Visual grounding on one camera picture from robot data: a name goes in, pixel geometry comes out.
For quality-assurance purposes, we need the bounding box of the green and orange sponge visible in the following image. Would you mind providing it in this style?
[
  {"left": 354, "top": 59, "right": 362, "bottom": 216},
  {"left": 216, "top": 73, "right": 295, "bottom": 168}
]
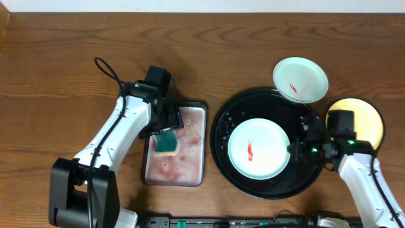
[{"left": 154, "top": 131, "right": 178, "bottom": 156}]

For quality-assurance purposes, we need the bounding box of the mint plate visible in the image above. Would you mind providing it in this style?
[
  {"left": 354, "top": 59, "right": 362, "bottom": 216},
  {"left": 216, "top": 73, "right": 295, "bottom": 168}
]
[
  {"left": 228, "top": 118, "right": 290, "bottom": 180},
  {"left": 272, "top": 57, "right": 329, "bottom": 103}
]

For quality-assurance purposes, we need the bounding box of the yellow plate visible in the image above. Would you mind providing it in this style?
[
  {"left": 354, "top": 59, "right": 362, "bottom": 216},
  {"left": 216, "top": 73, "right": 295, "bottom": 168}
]
[{"left": 325, "top": 97, "right": 385, "bottom": 151}]

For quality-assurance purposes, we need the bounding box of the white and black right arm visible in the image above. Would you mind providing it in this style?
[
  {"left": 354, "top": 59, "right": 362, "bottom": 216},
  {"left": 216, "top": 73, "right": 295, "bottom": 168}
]
[{"left": 287, "top": 110, "right": 404, "bottom": 227}]

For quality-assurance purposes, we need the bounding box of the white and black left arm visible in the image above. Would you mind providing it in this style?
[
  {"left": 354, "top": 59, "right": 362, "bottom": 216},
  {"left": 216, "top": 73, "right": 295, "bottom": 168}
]
[{"left": 48, "top": 81, "right": 176, "bottom": 227}]

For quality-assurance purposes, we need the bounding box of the black rectangular soapy water tray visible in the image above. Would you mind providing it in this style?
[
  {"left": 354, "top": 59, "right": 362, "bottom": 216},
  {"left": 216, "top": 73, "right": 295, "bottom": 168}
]
[{"left": 141, "top": 102, "right": 207, "bottom": 187}]

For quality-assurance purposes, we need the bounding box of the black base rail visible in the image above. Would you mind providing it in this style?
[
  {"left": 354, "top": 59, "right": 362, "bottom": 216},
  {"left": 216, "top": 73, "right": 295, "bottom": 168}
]
[{"left": 136, "top": 210, "right": 363, "bottom": 228}]

